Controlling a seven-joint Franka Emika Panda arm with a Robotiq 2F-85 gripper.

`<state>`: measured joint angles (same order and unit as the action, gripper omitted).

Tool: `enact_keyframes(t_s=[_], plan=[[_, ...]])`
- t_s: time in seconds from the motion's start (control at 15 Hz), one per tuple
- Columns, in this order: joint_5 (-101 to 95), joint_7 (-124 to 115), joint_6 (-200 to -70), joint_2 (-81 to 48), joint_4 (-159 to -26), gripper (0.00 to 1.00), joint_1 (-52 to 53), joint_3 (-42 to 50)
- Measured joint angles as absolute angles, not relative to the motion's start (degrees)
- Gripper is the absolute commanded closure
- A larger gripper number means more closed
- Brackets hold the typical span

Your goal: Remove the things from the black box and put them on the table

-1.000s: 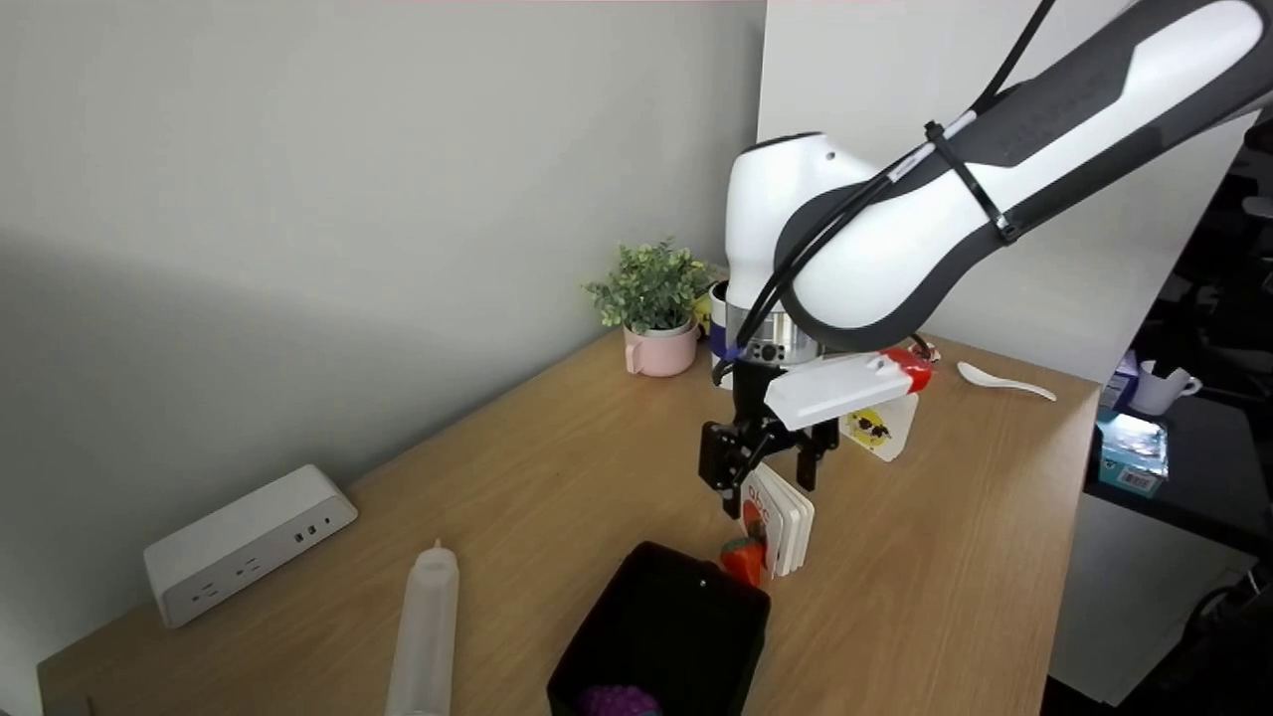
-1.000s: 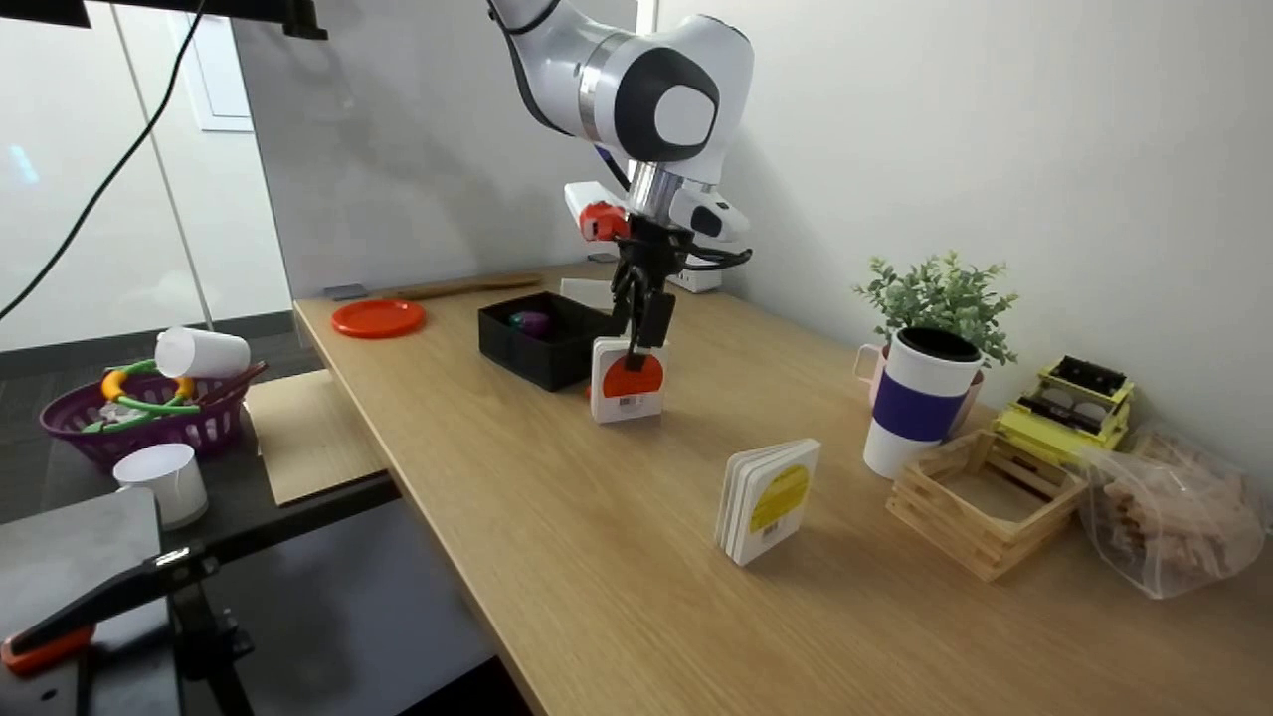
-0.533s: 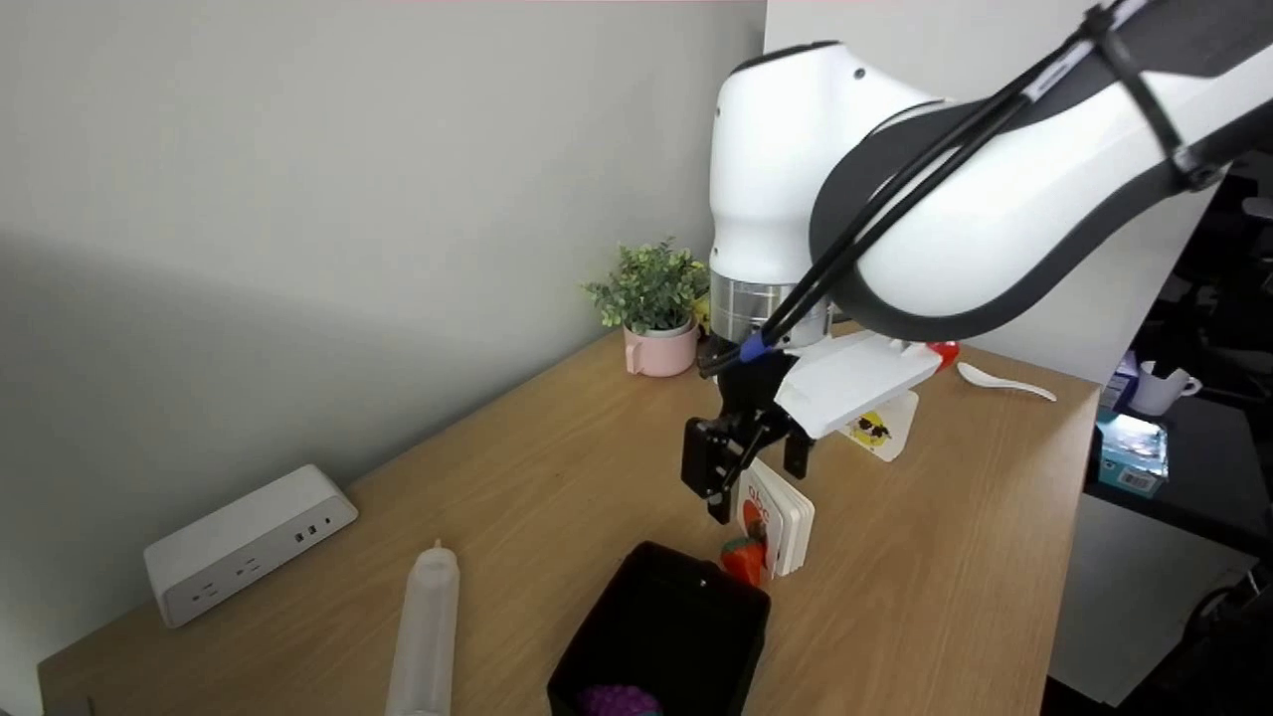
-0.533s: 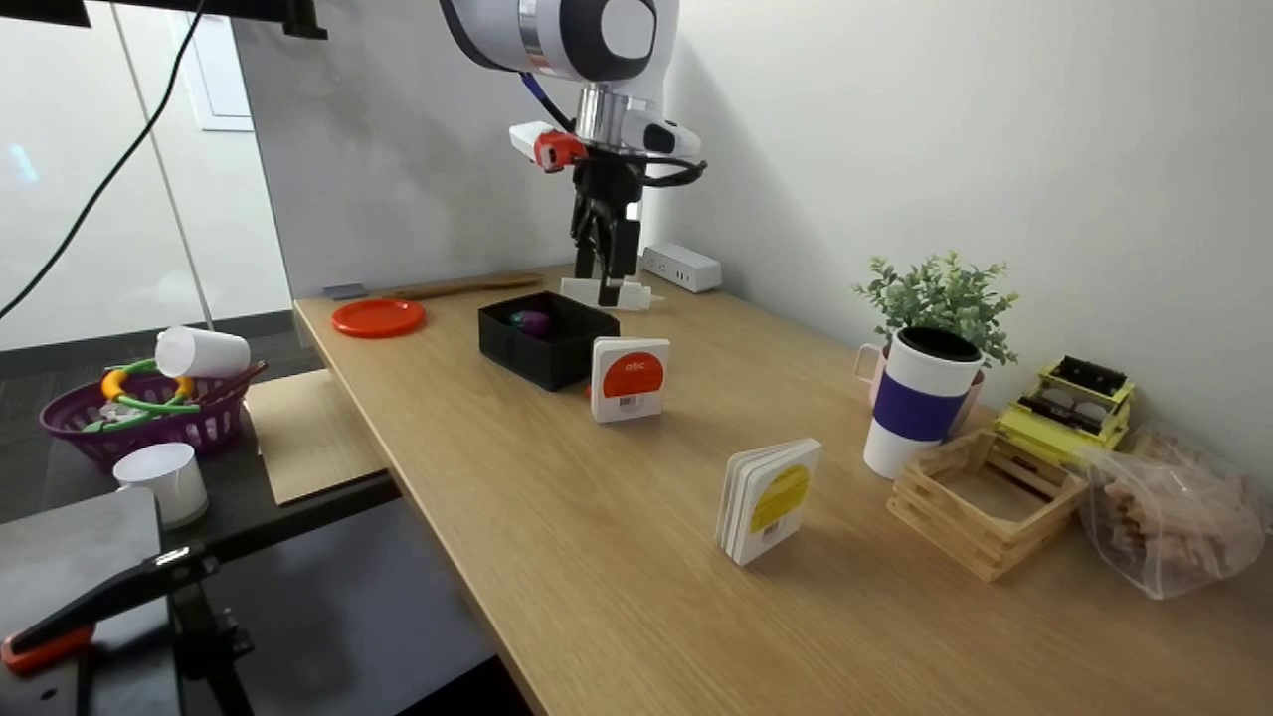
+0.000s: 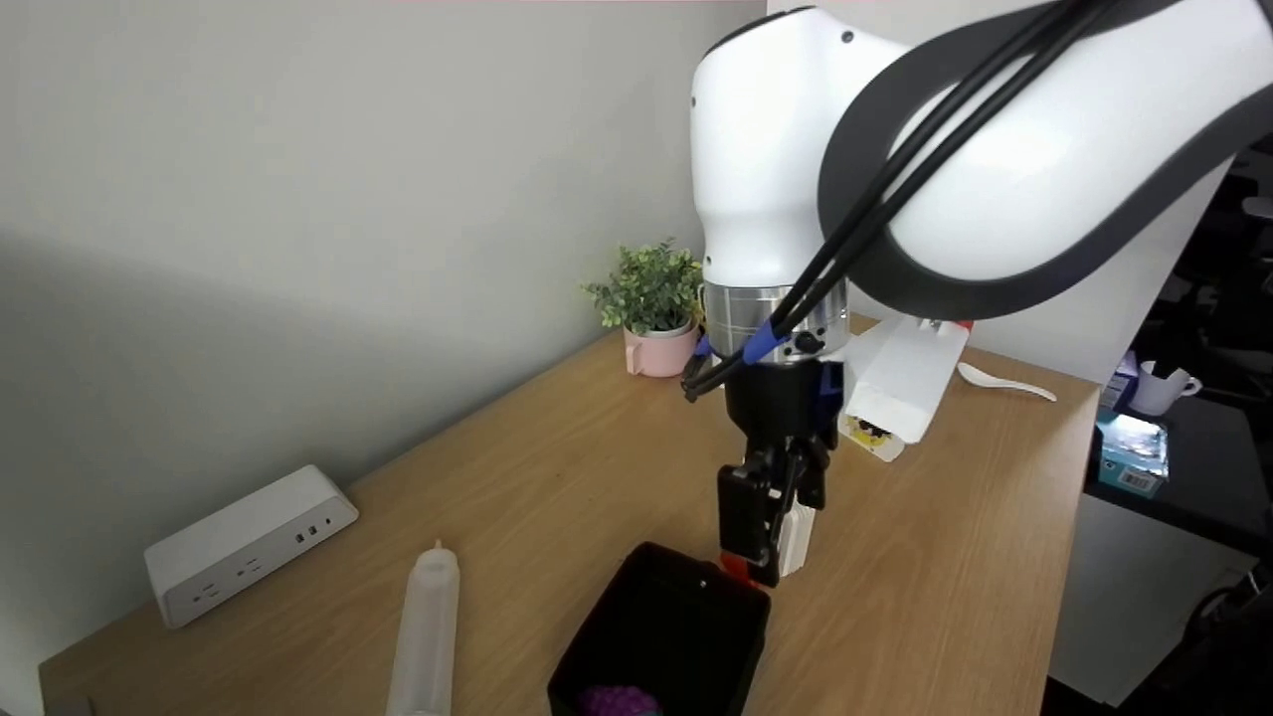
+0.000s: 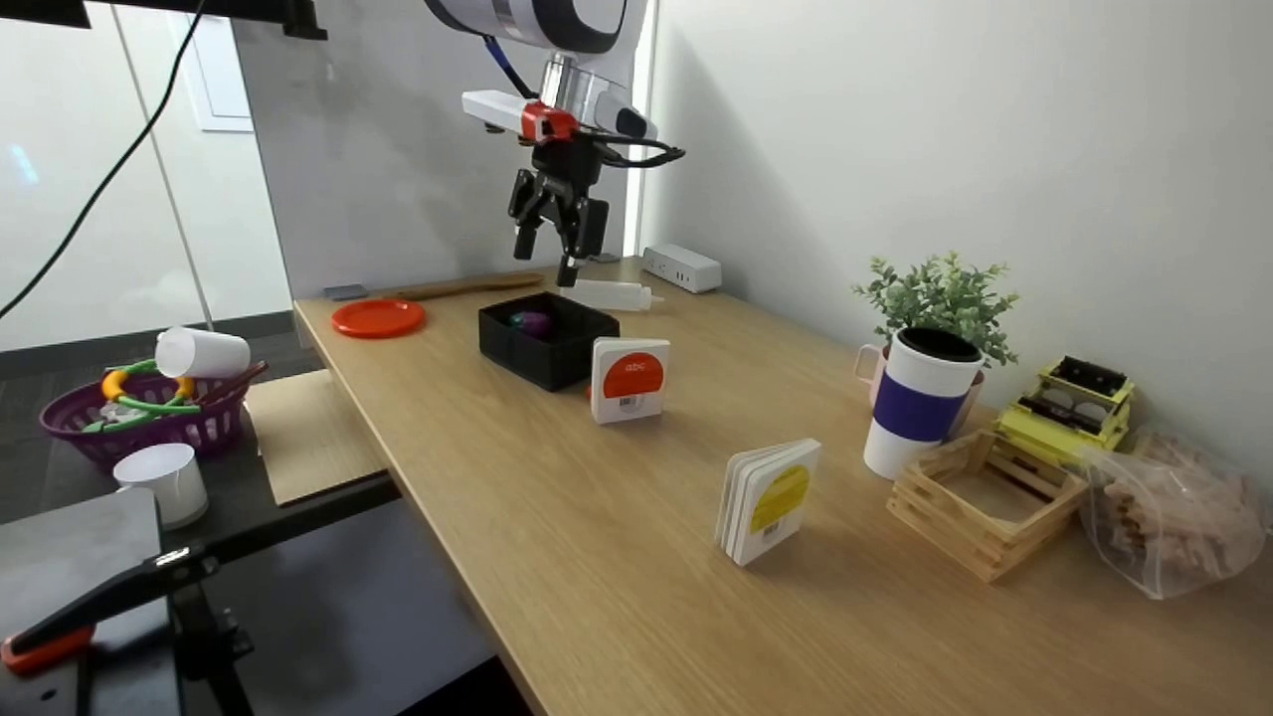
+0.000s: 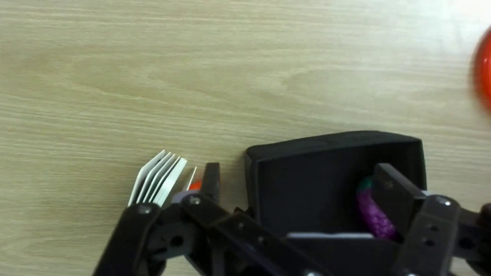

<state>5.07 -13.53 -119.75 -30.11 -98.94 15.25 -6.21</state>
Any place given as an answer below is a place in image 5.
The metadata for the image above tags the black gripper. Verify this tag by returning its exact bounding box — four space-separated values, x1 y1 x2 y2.
714 357 847 588

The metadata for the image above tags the white card box red print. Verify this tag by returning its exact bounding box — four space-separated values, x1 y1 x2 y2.
773 501 819 584

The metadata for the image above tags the black rectangular box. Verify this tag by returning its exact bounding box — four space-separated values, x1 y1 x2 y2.
544 538 775 716

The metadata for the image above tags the teal box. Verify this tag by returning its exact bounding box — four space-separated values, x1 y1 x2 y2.
1089 409 1176 501

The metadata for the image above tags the white power strip box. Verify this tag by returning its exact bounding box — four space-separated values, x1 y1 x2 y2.
139 463 363 633

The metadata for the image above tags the white card stack yellow print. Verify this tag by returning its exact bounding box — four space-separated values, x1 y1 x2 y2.
835 409 906 464

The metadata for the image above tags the green plant in pink pot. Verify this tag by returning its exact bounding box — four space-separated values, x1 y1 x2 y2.
583 239 706 383

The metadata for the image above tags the white plastic spoon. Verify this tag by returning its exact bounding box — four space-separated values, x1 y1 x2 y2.
953 357 1060 406

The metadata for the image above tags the purple eggplant toy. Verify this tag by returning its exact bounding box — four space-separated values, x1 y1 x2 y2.
575 680 665 716

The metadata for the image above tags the translucent white squeeze bottle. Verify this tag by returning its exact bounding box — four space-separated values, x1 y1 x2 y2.
380 540 466 716

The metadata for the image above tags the white cup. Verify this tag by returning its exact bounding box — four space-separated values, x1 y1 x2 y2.
1125 353 1205 422

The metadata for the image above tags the black side table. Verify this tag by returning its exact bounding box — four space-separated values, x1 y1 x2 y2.
1077 383 1273 561

